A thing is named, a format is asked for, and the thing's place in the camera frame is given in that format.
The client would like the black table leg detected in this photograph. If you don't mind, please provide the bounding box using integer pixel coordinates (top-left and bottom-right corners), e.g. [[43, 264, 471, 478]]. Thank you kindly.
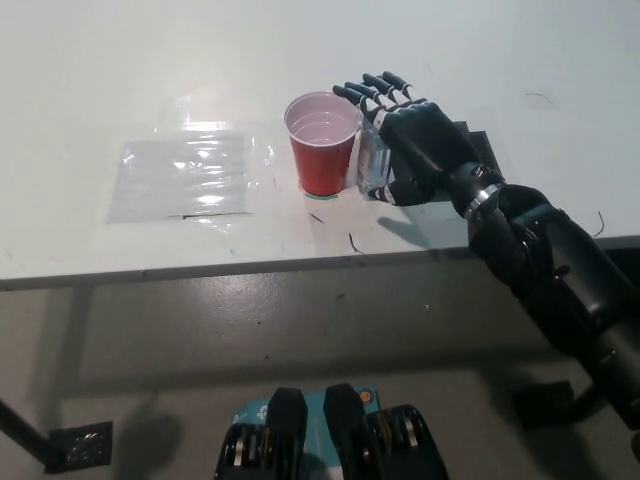
[[573, 383, 615, 417], [0, 398, 54, 456]]

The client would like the black teal robot torso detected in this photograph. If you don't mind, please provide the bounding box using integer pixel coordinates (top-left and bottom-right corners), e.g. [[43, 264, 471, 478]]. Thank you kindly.
[[212, 382, 449, 480]]

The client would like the black tape square patch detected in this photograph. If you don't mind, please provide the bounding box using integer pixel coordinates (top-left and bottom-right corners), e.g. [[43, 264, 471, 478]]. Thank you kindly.
[[452, 121, 497, 169]]

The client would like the clear plastic sheet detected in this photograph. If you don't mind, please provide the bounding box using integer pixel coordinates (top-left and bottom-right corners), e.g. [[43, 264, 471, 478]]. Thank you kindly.
[[105, 132, 255, 225]]

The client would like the red plastic cup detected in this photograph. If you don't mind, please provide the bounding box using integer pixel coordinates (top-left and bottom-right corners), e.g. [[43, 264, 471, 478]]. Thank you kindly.
[[283, 91, 362, 197]]

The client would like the clear soap bottle black pump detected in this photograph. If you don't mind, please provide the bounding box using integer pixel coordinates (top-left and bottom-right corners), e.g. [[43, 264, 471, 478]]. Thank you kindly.
[[349, 105, 397, 202]]

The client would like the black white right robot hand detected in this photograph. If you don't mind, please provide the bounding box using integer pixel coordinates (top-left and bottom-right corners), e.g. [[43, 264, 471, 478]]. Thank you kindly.
[[331, 71, 502, 210]]

